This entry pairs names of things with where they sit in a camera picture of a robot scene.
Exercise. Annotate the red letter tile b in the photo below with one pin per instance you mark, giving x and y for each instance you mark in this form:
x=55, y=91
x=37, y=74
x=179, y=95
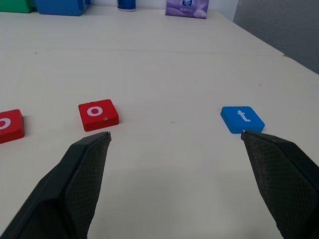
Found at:
x=13, y=129

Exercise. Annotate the red letter tile o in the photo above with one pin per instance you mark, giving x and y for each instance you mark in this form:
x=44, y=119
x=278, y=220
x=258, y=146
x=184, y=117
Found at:
x=99, y=119

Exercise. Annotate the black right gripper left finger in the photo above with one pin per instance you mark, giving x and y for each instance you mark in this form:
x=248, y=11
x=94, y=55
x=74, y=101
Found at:
x=54, y=194

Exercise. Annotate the green plastic bin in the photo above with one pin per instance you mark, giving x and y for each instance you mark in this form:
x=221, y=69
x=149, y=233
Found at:
x=15, y=5

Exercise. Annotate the blue letter tile t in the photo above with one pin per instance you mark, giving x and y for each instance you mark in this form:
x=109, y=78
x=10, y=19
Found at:
x=236, y=120

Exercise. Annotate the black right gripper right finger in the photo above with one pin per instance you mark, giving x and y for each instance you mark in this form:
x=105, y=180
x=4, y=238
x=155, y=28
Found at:
x=286, y=184

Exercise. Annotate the blue plastic bin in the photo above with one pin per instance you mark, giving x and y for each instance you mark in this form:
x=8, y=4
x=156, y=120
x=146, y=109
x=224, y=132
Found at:
x=59, y=7

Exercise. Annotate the purple tissue pack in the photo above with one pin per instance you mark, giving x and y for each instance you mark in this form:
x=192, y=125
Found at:
x=187, y=8

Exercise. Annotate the blue drink can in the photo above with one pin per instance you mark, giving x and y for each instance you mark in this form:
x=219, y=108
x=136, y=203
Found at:
x=126, y=5

